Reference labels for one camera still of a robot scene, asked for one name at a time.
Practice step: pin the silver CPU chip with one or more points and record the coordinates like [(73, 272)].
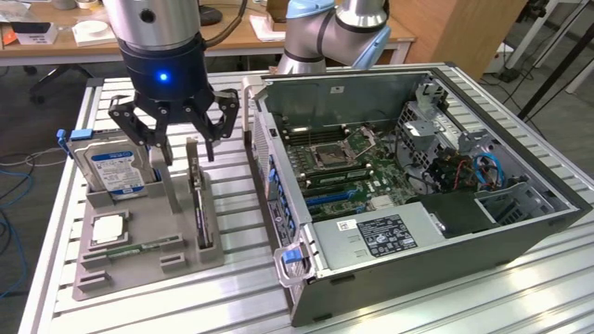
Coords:
[(107, 230)]

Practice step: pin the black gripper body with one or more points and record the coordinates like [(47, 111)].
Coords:
[(161, 69)]

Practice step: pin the green RAM stick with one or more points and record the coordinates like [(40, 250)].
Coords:
[(135, 249)]

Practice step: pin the white box with black top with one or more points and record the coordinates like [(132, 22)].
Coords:
[(35, 38)]

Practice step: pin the blue case latch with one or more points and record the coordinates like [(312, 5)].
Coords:
[(292, 257)]

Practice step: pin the wooden cabinet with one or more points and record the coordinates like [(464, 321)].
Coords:
[(463, 35)]

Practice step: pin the grey power supply unit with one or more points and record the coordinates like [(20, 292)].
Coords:
[(338, 247)]

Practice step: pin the black office chair base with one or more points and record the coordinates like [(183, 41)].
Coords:
[(55, 74)]

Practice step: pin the hard drive with blue caddy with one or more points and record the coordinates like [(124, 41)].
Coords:
[(81, 134)]

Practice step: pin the black foot pedal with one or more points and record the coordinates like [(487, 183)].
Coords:
[(508, 76)]

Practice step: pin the green motherboard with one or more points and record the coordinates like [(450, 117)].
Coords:
[(384, 174)]

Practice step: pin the silver hard disk blue label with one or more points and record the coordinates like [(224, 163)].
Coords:
[(111, 170)]

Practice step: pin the black slanted stand pole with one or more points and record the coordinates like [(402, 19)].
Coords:
[(551, 74)]

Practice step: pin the grey cup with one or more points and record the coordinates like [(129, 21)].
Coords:
[(63, 4)]

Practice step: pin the low metal disk bay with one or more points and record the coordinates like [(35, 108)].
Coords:
[(528, 198)]

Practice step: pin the silver chipset heatsink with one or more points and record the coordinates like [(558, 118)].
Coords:
[(382, 202)]

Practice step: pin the brown cardboard box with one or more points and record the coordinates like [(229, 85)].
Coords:
[(275, 10)]

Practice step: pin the open black PC case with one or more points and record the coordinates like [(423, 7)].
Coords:
[(418, 278)]

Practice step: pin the NVIDIA graphics card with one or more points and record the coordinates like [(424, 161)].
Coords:
[(200, 208)]

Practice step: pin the stack of papers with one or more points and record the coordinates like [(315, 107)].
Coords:
[(13, 14)]

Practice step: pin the orange box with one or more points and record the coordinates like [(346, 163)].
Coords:
[(7, 38)]

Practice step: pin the white desk frame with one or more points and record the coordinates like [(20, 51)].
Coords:
[(582, 74)]

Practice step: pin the thin metal locking lever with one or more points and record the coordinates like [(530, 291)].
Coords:
[(308, 135)]

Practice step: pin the blue expansion slot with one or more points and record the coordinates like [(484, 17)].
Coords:
[(330, 198)]

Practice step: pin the tall metal disk bay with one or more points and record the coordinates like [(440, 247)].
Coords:
[(418, 128)]

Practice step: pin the metal socket cover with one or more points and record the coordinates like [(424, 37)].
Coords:
[(359, 141)]

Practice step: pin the CPU socket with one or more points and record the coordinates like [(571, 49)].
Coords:
[(331, 156)]

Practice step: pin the grey plastic parts rack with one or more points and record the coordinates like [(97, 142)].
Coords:
[(152, 222)]

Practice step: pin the black round lamp base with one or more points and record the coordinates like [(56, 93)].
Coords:
[(213, 17)]

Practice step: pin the white box with red button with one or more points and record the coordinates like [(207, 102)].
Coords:
[(498, 59)]

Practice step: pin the white and red booklet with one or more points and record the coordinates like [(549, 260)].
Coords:
[(264, 31)]

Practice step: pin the wooden office desk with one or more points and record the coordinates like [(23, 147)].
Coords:
[(64, 48), (258, 8)]

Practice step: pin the black RAM slot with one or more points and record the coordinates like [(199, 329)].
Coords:
[(326, 131), (328, 140), (324, 127), (327, 136)]

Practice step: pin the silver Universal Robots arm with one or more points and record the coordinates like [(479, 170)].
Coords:
[(152, 24)]

